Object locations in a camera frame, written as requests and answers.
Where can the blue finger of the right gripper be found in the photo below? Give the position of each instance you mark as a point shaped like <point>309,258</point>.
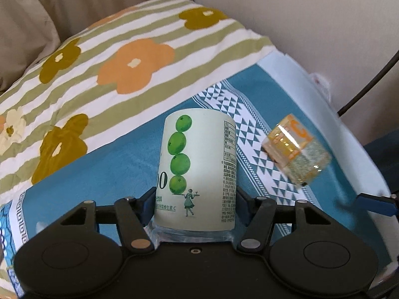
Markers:
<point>382,205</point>

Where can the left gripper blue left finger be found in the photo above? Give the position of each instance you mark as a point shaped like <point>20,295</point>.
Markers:
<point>132,215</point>

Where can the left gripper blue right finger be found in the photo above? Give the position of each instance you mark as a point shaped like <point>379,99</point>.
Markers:
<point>257,214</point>

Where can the green label plastic cup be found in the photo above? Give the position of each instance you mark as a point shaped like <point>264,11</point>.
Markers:
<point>196,190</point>

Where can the yellow orange small plastic cup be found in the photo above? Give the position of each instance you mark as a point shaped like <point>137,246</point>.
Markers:
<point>295,151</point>

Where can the teal patterned cloth mat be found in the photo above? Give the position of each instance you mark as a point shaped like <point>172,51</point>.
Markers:
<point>248,187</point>

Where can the floral striped bed quilt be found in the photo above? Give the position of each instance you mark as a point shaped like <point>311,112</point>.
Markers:
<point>112,77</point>

